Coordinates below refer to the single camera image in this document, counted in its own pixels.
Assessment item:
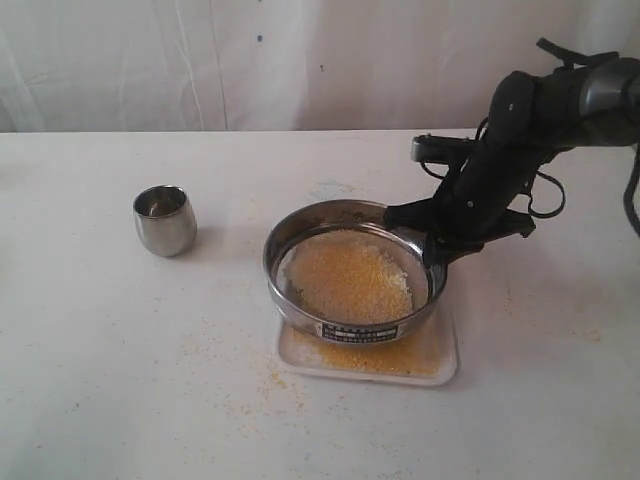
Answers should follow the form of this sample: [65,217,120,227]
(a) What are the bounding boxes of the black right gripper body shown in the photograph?
[432,137,543,244]

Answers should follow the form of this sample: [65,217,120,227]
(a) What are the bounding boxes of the round steel sieve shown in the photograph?
[262,199,448,345]

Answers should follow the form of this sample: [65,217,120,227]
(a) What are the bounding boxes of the stainless steel cup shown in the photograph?
[133,185,198,258]

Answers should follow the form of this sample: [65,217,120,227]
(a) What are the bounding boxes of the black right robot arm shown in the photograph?
[384,55,639,268]

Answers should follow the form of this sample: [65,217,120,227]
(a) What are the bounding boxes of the yellow and white grain mixture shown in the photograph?
[285,231,441,377]

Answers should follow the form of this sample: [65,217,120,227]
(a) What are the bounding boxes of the white square plastic tray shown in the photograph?
[275,306,458,388]

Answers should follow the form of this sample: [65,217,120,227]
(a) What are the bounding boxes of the white backdrop curtain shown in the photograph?
[1,1,639,132]

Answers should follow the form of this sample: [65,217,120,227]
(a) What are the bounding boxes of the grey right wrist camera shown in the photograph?
[411,134,475,166]

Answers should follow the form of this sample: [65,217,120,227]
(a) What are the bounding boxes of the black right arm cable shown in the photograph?
[424,37,640,224]

